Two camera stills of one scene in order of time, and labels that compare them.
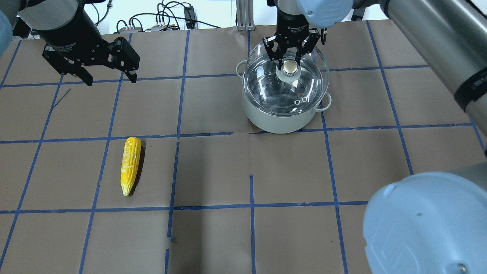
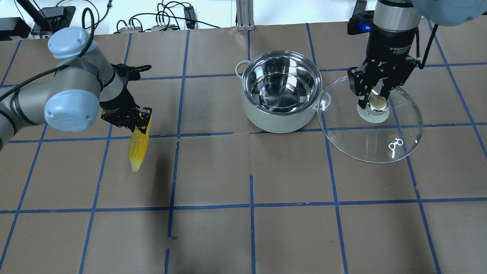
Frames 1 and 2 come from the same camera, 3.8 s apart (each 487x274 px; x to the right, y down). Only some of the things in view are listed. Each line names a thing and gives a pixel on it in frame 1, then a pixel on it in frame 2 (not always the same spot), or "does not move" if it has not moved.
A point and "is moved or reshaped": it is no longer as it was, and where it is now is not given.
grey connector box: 126,30 does not move
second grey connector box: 162,27 does not move
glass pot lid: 267,90 to 386,129
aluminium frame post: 245,15 does not move
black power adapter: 190,17 does not move
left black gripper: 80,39 to 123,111
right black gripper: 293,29 to 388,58
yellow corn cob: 131,156 is moved or reshaped
